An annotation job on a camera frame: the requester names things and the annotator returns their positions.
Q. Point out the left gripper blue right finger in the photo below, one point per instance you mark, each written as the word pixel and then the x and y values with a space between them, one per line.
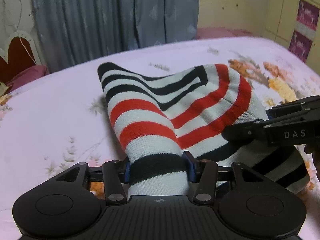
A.
pixel 204 174

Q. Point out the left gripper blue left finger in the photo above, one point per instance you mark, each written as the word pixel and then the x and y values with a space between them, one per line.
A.
pixel 115 174

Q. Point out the striped black red white sweater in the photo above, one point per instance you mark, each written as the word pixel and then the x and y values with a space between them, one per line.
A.
pixel 156 119

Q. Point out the pink floral bed sheet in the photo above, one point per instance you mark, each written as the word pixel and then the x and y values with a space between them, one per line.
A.
pixel 59 120

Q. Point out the pink poster on wardrobe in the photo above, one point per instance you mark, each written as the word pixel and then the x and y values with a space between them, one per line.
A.
pixel 304 30

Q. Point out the cream round headboard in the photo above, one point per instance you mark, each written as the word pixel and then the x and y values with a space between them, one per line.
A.
pixel 246 15

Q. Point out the cream wardrobe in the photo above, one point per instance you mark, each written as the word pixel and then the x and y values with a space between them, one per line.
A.
pixel 279 25

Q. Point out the maroon pillow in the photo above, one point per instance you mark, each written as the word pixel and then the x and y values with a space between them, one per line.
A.
pixel 26 76

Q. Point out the red heart-shaped headboard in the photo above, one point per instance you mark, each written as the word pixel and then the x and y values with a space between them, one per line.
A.
pixel 19 54

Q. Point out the blue grey curtain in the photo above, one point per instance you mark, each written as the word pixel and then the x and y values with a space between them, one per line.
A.
pixel 72 32

